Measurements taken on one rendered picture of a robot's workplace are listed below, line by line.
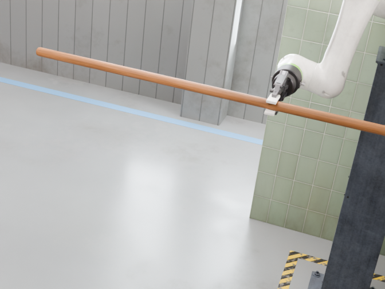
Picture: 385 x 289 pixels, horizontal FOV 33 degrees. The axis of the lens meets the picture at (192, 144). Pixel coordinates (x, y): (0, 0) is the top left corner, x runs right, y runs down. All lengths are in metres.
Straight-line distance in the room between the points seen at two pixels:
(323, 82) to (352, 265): 1.02
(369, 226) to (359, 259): 0.17
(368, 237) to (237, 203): 1.09
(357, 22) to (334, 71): 0.17
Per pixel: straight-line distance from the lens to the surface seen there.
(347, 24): 2.24
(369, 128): 1.94
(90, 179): 3.84
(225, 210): 3.67
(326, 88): 2.24
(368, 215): 2.83
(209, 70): 4.54
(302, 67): 2.24
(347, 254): 2.94
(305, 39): 3.19
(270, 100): 1.95
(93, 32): 5.04
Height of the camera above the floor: 1.93
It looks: 26 degrees down
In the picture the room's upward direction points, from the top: 7 degrees clockwise
